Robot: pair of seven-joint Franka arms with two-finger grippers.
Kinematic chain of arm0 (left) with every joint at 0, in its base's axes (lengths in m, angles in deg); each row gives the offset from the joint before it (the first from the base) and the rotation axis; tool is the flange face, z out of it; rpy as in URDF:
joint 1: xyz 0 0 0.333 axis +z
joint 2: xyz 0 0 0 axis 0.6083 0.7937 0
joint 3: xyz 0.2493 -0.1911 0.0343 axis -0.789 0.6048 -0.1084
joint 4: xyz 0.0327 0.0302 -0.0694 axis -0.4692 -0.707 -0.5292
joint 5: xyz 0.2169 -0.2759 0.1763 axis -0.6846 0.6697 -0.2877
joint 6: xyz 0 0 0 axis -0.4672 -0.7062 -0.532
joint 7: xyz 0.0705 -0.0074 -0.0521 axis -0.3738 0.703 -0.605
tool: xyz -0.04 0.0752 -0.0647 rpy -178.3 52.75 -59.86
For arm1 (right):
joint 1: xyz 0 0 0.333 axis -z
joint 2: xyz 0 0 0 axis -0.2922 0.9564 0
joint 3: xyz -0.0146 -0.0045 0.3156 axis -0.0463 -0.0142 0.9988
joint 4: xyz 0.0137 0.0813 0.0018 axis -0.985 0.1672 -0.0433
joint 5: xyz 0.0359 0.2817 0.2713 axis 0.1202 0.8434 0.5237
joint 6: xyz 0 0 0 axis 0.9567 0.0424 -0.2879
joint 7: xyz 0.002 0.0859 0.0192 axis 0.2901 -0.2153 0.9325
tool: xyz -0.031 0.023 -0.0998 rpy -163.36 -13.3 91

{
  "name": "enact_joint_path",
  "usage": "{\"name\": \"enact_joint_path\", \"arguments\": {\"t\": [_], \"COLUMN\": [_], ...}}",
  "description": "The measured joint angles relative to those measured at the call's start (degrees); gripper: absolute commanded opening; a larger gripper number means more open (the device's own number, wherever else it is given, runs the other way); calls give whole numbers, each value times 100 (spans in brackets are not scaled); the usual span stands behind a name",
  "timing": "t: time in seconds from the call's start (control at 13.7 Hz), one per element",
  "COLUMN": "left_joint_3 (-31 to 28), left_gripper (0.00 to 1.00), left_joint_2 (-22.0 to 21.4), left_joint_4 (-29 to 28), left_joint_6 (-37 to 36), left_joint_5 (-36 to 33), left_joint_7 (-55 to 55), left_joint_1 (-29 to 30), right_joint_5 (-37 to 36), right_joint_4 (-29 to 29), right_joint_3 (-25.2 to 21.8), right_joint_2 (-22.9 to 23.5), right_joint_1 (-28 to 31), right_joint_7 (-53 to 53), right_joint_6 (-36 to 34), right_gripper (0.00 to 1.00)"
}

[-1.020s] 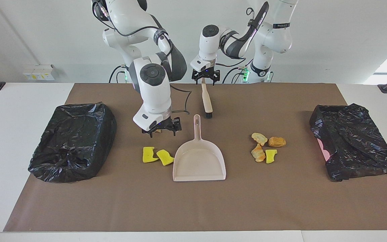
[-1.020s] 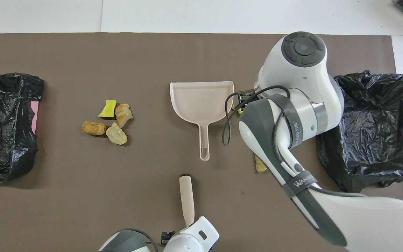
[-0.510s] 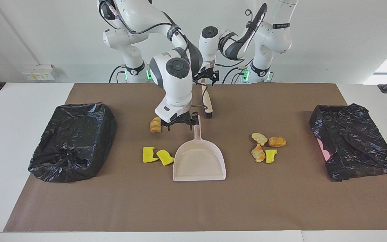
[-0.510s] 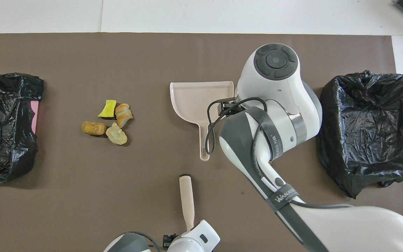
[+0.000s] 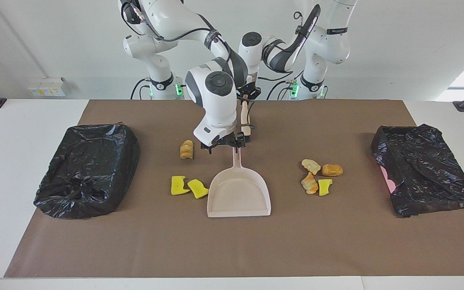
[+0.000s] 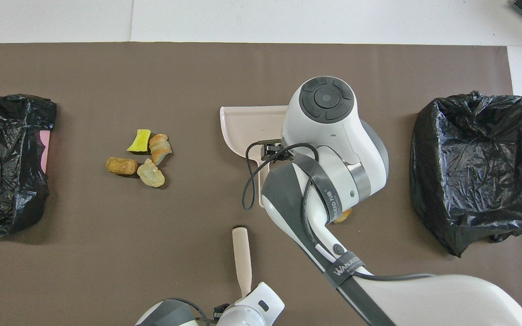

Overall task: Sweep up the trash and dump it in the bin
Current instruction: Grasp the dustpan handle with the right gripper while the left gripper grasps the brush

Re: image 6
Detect brown toy bread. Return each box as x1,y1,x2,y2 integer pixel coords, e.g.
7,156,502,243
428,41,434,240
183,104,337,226
106,157,139,175

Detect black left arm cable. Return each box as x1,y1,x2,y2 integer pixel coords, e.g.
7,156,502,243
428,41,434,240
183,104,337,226
164,297,218,326

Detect grey velcro cable strap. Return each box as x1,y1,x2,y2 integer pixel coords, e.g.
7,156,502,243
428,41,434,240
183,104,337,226
324,250,367,289
294,153,344,224

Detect yellow green sponge piece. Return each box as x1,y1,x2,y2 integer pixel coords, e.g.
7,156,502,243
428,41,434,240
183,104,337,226
126,129,151,153

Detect brown table mat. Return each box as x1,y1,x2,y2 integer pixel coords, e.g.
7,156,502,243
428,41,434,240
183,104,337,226
0,42,522,326

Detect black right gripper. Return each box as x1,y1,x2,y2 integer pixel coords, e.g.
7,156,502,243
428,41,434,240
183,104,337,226
261,142,294,163

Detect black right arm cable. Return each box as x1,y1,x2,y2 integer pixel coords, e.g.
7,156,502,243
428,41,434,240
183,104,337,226
242,142,436,283

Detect beige hand brush black bristles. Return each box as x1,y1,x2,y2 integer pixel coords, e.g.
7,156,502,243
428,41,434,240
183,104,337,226
232,227,253,302

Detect beige plastic dustpan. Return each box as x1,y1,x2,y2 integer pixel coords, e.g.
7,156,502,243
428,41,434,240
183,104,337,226
220,105,289,209

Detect black trash bag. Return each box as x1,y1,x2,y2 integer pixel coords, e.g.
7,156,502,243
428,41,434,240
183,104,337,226
410,91,522,258
0,94,57,237

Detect pink plastic bin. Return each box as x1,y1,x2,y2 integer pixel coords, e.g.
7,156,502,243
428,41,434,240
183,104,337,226
40,130,52,173

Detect pale toy bread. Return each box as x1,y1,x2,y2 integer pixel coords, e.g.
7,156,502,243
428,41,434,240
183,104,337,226
137,158,165,188

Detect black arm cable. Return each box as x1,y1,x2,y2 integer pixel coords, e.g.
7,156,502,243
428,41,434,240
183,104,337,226
242,142,436,283
164,297,218,326

